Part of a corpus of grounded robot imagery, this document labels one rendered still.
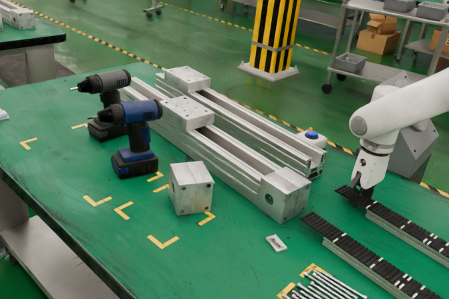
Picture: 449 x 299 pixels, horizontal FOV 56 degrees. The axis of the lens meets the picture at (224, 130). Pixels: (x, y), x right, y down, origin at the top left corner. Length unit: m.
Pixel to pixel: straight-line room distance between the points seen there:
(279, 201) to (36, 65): 1.93
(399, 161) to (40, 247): 1.39
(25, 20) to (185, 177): 1.84
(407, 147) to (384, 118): 0.46
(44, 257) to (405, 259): 1.31
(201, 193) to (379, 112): 0.47
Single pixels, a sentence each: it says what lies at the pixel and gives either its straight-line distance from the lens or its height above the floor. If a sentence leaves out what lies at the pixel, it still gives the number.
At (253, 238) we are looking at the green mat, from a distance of 1.07.
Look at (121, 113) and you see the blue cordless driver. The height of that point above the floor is 0.98.
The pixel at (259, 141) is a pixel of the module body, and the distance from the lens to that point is 1.37.
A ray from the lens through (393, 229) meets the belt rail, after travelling 1.21.
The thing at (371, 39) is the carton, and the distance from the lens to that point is 6.19.
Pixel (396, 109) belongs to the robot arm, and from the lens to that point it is 1.00.
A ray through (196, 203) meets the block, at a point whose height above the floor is 0.81.
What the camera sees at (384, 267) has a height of 0.81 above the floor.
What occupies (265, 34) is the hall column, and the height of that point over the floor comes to 0.43.
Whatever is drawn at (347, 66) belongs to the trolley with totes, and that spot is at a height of 0.32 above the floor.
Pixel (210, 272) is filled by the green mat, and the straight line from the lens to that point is 0.97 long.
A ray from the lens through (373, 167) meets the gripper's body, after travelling 1.15.
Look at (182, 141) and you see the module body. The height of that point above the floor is 0.81.
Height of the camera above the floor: 1.47
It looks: 27 degrees down
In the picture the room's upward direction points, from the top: 6 degrees clockwise
